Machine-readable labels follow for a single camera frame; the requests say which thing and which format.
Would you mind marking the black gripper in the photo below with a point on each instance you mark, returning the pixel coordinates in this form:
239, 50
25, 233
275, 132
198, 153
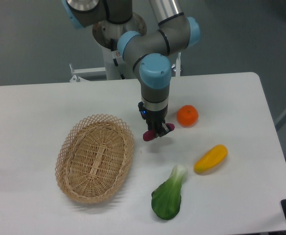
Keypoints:
154, 115

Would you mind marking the purple sweet potato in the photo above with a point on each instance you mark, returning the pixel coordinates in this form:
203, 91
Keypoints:
165, 128

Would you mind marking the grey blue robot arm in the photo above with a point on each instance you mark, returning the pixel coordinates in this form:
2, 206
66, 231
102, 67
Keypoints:
129, 52

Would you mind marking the orange tangerine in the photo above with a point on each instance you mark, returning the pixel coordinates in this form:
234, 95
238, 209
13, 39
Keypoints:
187, 115

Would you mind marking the yellow mango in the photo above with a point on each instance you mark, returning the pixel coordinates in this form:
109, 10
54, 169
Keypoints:
210, 159

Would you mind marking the woven wicker basket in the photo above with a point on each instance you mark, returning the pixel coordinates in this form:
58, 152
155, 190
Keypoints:
95, 159

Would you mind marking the green bok choy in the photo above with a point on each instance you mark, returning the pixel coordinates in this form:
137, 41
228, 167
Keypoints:
166, 198

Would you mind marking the white metal base frame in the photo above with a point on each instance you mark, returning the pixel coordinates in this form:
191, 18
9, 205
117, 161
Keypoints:
93, 74

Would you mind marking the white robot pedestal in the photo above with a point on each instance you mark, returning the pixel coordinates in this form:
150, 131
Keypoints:
107, 35

